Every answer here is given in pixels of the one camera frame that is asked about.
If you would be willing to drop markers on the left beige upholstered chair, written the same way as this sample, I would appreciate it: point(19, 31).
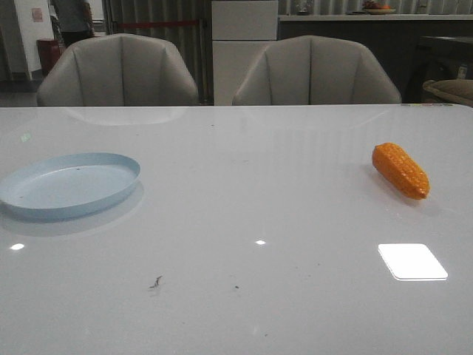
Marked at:
point(119, 70)

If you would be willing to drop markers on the right beige upholstered chair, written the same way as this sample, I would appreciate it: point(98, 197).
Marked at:
point(315, 70)

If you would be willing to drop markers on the fruit bowl on counter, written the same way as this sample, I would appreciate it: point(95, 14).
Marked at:
point(375, 8)

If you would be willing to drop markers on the red bin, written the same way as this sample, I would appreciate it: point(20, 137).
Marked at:
point(49, 53)

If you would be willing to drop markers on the person in background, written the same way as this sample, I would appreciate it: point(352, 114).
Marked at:
point(75, 19)

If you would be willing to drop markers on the pink wall notice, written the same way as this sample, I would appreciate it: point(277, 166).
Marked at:
point(37, 14)

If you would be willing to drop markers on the red barrier belt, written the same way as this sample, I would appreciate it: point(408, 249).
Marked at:
point(158, 24)

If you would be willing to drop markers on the tan cushion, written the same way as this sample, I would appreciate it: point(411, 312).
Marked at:
point(452, 91)

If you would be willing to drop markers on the light blue round plate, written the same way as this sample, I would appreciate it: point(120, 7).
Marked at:
point(70, 186)

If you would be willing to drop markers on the white cabinet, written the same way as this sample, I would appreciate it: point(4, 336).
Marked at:
point(239, 30)

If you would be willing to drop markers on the dark counter with light top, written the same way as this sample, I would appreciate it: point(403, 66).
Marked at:
point(411, 48)

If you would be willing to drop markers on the beige upholstered chair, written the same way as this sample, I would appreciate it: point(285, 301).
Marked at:
point(315, 70)
point(119, 70)

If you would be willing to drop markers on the orange toy corn cob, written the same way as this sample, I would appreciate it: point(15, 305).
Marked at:
point(397, 167)

